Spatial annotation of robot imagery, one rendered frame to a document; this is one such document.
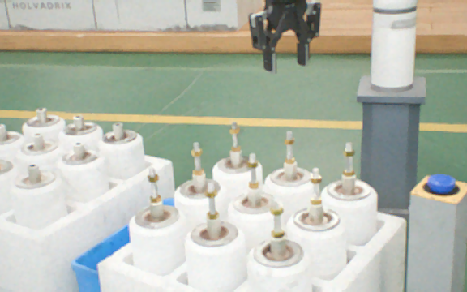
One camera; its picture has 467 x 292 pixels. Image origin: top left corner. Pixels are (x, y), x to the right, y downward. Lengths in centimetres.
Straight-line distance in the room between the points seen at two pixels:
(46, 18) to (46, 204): 221
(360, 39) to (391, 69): 146
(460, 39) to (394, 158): 146
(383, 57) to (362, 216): 47
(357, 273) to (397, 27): 60
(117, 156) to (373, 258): 60
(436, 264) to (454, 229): 7
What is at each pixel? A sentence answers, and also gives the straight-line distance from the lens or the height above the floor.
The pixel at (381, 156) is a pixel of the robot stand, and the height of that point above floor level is 15.
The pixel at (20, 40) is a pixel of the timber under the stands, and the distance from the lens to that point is 348.
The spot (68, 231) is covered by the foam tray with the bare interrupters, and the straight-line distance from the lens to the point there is 134.
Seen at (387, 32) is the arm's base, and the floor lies 43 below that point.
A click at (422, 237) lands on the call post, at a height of 24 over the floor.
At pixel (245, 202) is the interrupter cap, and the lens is 117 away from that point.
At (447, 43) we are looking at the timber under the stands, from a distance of 299.
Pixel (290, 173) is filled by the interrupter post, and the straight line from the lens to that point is 124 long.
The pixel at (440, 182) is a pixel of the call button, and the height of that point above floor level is 33.
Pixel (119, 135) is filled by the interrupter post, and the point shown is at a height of 26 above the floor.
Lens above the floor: 79
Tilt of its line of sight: 23 degrees down
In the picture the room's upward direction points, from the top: 4 degrees counter-clockwise
